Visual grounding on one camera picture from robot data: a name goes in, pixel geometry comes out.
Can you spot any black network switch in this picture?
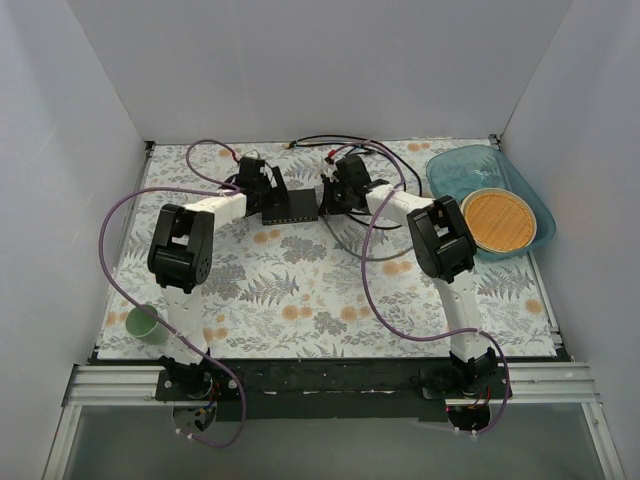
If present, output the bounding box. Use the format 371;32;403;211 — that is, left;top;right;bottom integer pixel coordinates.
262;189;318;225

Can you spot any grey ethernet cable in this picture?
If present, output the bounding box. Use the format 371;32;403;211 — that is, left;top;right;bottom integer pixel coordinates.
319;212;419;262

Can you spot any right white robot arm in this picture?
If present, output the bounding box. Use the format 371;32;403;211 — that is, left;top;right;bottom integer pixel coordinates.
319;154;500;398

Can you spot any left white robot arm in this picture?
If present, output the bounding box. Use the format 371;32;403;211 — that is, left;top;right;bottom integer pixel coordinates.
147;157;289;400

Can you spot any floral table mat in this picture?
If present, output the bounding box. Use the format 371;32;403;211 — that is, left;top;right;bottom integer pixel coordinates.
96;139;560;361

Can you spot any teal plastic tray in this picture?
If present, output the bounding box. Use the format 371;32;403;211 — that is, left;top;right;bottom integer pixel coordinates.
426;145;556;261

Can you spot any round woven bamboo basket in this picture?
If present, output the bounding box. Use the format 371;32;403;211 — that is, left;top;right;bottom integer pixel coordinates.
461;188;537;254

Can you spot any green plastic cup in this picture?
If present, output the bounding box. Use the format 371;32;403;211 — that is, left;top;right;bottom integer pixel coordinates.
125;304;168;345

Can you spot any black cable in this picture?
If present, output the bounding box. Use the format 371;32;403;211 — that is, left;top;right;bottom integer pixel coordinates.
282;133;425;231

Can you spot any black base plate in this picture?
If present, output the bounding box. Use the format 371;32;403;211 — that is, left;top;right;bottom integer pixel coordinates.
154;355;514;424

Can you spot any aluminium frame rail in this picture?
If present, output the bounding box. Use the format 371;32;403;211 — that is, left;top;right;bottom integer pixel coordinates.
45;359;625;479

